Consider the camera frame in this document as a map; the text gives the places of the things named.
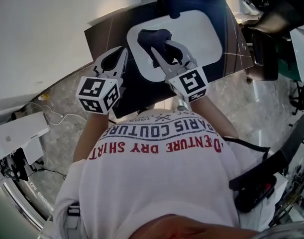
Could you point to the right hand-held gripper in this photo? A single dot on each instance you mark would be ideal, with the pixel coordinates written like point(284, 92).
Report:
point(189, 83)

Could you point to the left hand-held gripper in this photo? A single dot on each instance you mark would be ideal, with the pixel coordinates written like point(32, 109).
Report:
point(97, 93)

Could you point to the dark blue cloth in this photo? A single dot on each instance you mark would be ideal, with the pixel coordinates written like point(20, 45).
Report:
point(151, 37)

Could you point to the person's right forearm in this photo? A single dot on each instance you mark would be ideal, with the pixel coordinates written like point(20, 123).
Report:
point(211, 118)

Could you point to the person's left forearm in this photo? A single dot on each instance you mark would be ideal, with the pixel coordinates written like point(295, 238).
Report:
point(89, 136)

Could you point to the dark vanity cabinet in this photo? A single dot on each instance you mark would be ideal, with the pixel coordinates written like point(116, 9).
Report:
point(102, 37)

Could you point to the white sink basin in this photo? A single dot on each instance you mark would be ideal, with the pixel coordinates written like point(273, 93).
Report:
point(199, 34)

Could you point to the black office chair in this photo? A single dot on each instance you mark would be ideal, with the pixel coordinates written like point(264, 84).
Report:
point(266, 56)

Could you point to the small white box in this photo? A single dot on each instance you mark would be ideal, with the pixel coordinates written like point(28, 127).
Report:
point(33, 152)

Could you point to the large white box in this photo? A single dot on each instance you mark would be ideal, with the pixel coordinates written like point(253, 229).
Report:
point(15, 133)

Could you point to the white table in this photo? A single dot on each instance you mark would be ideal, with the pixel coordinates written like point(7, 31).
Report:
point(302, 56)

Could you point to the black tripod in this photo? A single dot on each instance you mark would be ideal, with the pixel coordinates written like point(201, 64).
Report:
point(302, 98)

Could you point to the black equipment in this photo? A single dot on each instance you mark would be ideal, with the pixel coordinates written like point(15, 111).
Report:
point(16, 165)

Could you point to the grey belt with black buckle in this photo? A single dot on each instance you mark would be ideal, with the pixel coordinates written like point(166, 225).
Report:
point(73, 213)

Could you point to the black controller with red button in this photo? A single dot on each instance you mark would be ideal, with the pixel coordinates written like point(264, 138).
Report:
point(253, 193)

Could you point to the white metal frame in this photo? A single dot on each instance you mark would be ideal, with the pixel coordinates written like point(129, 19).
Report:
point(22, 208)

